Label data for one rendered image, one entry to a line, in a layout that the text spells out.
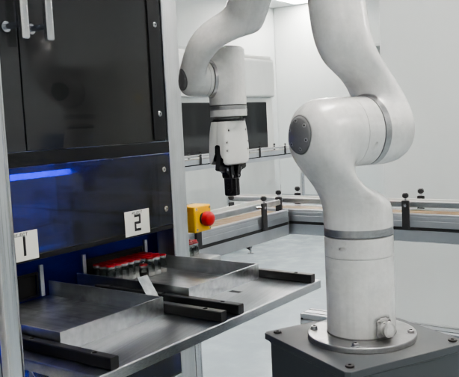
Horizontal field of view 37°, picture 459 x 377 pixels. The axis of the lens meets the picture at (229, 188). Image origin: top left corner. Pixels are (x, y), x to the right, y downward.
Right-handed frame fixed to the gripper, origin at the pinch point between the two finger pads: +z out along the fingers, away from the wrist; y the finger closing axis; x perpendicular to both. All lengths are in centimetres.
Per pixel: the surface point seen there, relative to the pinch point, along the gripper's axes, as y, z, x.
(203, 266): -5.7, 20.8, -13.8
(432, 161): -143, 5, -2
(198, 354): -32, 55, -38
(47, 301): 32.3, 22.1, -27.7
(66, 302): 30.9, 22.1, -23.1
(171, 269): -4.3, 22.1, -23.2
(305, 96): -803, -49, -419
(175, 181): -8.2, -0.3, -23.6
